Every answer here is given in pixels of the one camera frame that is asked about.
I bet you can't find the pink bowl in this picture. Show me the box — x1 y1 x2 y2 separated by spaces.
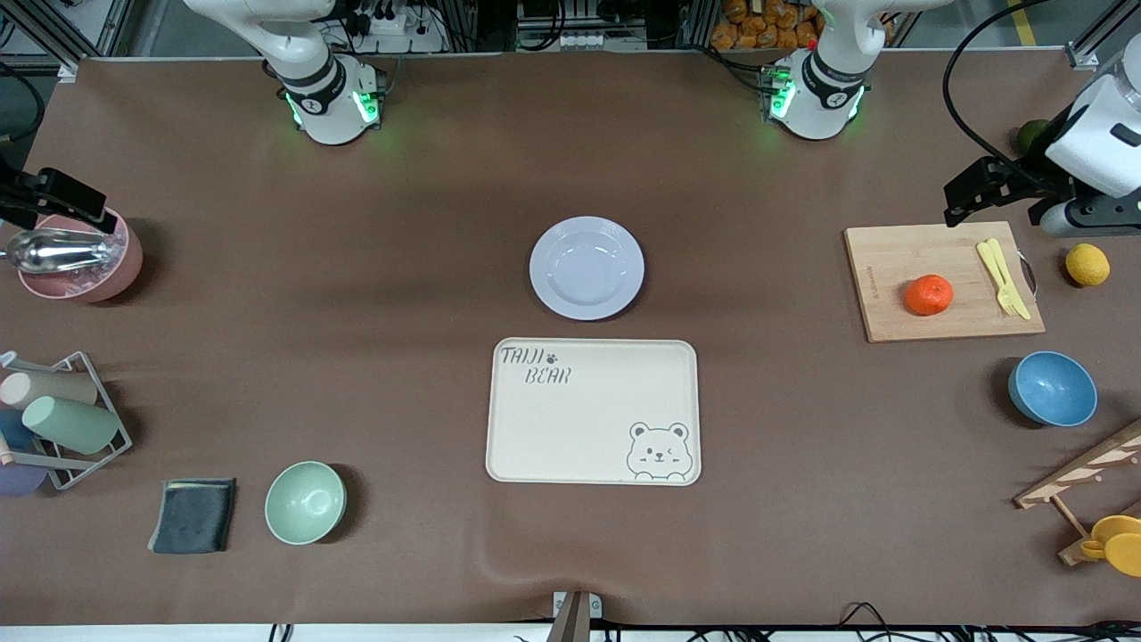
18 205 144 304

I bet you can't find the yellow lemon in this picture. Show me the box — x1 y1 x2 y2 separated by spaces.
1065 243 1112 287

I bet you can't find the purple cup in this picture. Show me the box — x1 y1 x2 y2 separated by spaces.
0 463 50 498

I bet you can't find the grey wire cup rack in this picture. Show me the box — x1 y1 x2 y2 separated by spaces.
0 350 134 491

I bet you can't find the mint green cup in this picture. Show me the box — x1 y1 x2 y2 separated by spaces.
21 395 121 455

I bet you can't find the wooden peg rack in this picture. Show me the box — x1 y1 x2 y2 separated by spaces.
1014 419 1141 568

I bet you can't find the yellow plastic knife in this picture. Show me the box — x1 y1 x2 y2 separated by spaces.
986 237 1032 321

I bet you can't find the blue bowl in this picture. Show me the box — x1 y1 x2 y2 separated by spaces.
1008 350 1099 428

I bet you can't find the pile of orange breads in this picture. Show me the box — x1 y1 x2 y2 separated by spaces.
710 0 823 52

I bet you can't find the white power strip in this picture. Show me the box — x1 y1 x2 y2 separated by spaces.
355 0 448 54

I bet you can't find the dark grey folded cloth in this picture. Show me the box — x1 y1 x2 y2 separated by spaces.
147 478 238 556

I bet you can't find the cream bear print tray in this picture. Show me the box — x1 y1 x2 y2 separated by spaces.
486 337 702 486

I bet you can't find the beige cup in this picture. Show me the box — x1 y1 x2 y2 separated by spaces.
0 370 99 410

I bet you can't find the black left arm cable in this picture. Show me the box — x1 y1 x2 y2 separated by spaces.
942 0 1062 172

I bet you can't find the lavender round plate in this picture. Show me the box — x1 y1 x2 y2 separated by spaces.
529 217 645 321

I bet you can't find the yellow plastic fork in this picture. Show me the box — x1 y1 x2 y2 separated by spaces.
976 241 1018 318

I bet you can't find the yellow handled cup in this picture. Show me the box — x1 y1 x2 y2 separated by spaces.
1080 514 1141 561

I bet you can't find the blue cup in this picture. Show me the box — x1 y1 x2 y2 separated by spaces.
0 409 37 452

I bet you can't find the shiny metal scoop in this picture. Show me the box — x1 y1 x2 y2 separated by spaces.
4 228 122 275

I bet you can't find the orange mandarin fruit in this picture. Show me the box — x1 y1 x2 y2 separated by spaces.
904 275 955 317

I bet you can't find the metal camera mount clamp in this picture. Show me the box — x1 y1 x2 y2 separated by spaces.
546 590 604 642

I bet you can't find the mint green bowl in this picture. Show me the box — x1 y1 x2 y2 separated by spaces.
265 461 347 546

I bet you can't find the bamboo cutting board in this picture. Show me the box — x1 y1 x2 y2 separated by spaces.
844 221 1047 343

